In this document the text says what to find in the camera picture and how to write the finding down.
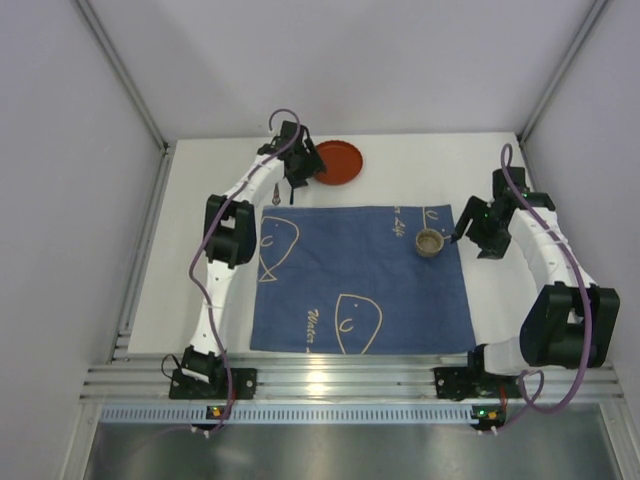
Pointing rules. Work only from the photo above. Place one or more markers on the aluminium frame post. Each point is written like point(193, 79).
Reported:
point(103, 39)
point(589, 23)

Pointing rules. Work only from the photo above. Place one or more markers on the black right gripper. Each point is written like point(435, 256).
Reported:
point(476, 220)

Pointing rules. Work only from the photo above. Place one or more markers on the speckled beige ceramic cup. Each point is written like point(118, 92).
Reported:
point(429, 243)

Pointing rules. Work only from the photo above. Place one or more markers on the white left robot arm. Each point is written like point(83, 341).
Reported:
point(230, 228)

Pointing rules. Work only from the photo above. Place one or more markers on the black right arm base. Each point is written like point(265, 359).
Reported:
point(472, 381)

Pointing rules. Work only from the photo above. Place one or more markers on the iridescent rainbow metal fork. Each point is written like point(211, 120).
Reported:
point(276, 200)

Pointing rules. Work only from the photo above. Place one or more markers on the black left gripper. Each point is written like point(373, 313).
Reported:
point(296, 176)

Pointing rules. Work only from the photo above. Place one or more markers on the aluminium front rail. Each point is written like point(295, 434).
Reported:
point(289, 377)

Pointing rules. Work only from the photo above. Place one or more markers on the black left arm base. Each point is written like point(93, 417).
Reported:
point(204, 377)

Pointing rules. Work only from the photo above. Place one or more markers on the blue fish print placemat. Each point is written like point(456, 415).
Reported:
point(350, 281)

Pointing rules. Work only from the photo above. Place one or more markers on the aluminium frame post left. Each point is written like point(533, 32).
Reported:
point(103, 39)

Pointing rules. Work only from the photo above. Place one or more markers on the aluminium frame post right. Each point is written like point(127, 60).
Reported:
point(589, 23)

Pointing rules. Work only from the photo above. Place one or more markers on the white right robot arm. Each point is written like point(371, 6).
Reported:
point(572, 319)

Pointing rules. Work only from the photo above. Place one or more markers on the orange plastic plate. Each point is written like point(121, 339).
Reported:
point(343, 162)

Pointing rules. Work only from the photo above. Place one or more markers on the slotted grey cable duct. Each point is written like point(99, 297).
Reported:
point(294, 414)

